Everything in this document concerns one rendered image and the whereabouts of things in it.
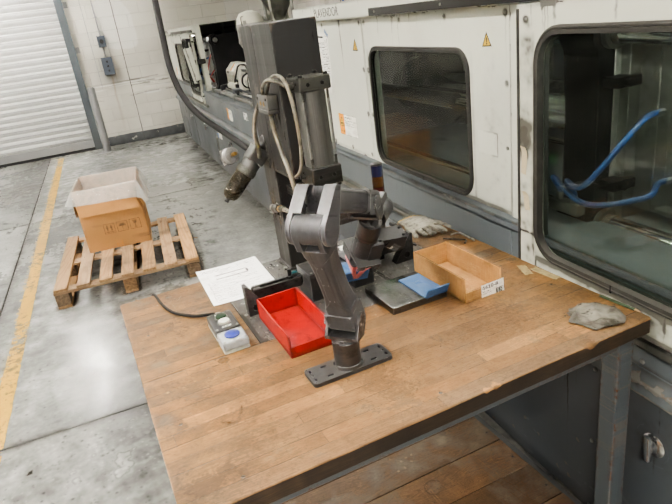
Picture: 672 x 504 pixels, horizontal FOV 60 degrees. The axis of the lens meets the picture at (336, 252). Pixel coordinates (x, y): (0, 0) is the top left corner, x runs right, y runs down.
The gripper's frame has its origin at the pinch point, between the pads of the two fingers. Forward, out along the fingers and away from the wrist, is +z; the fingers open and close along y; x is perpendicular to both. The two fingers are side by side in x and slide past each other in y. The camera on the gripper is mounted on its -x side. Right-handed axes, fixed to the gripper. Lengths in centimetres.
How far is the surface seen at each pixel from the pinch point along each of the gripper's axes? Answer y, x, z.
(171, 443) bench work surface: -30, 54, 3
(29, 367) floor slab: 135, 110, 198
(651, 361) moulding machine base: -47, -62, -2
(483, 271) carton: -6.8, -36.8, 1.1
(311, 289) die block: 8.6, 7.5, 13.5
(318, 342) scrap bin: -14.2, 15.3, 4.9
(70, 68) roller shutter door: 839, 58, 412
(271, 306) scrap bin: 7.5, 19.5, 16.0
